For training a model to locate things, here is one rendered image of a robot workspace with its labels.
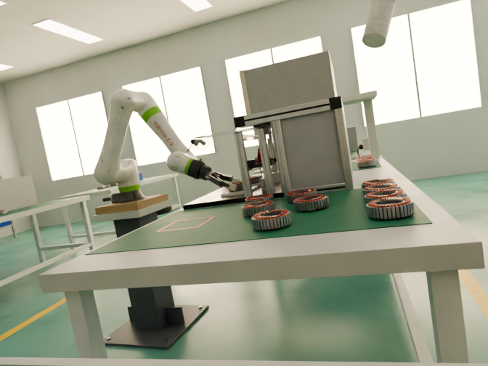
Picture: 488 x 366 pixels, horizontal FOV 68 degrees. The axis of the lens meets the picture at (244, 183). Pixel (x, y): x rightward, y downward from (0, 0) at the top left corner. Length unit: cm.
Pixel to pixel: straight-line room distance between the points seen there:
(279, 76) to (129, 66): 629
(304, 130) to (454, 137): 524
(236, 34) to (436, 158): 398
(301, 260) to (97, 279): 50
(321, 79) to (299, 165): 37
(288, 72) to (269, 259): 102
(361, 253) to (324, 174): 78
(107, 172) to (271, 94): 98
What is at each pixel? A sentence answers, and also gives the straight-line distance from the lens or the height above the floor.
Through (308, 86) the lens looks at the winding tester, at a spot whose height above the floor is 119.
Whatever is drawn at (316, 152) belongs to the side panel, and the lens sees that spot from 149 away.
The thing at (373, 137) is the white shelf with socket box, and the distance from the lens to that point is 278.
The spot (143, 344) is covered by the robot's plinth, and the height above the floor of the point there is 2.
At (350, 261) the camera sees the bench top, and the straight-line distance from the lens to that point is 75.
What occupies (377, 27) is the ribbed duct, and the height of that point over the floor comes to 164.
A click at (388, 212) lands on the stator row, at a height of 77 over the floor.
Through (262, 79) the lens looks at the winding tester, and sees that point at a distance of 164.
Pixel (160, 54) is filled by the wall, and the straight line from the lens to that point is 744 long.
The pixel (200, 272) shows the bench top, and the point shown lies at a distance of 83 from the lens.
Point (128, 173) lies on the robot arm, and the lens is 216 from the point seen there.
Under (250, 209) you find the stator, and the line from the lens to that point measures 119.
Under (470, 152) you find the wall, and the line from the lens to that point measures 667.
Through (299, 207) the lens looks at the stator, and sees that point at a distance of 116.
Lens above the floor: 98
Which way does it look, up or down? 5 degrees down
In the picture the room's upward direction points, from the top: 10 degrees counter-clockwise
